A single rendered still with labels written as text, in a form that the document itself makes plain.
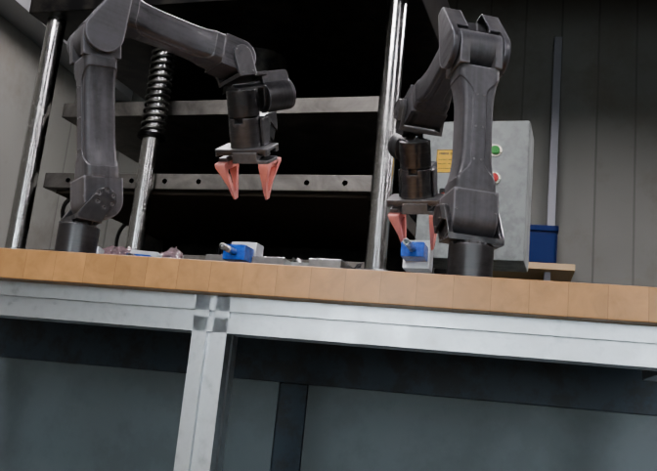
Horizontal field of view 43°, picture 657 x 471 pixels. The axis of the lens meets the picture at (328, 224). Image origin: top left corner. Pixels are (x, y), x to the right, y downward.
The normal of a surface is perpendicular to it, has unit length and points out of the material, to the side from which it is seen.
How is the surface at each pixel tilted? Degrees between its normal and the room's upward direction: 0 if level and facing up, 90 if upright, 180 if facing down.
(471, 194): 86
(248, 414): 90
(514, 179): 90
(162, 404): 90
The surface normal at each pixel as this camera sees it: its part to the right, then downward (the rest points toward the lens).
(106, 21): 0.57, -0.12
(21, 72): 0.97, 0.05
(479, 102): 0.21, -0.25
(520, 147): -0.30, -0.24
